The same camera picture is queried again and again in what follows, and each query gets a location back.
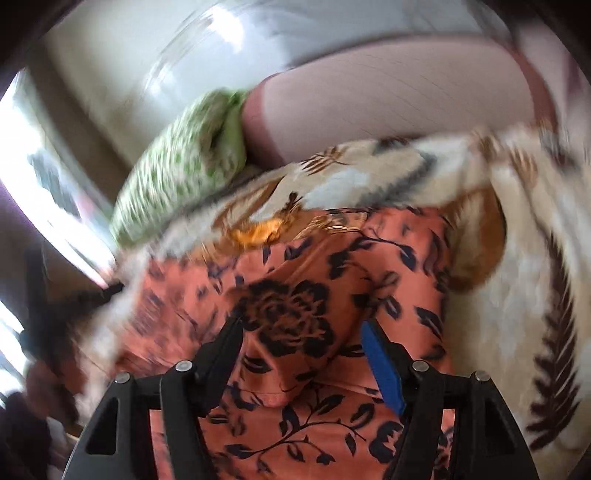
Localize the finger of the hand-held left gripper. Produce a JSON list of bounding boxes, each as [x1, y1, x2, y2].
[[92, 281, 126, 302]]

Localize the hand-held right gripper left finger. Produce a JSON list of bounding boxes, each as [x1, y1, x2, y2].
[[62, 318, 245, 480]]

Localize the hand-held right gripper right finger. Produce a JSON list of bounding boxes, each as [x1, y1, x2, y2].
[[360, 318, 541, 480]]

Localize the orange black floral garment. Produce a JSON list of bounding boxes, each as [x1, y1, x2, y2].
[[69, 208, 467, 480]]

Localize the bright window pane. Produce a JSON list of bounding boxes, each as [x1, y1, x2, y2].
[[0, 300, 26, 398]]

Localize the green white patterned pillow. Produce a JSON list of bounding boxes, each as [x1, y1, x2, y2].
[[111, 89, 252, 247]]

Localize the etched glass window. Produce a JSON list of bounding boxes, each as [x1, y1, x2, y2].
[[0, 69, 116, 287]]

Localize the leaf printed fleece blanket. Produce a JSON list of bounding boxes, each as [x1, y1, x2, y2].
[[69, 124, 591, 472]]

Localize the pink pillow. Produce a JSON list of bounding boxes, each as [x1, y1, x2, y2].
[[240, 34, 550, 169]]

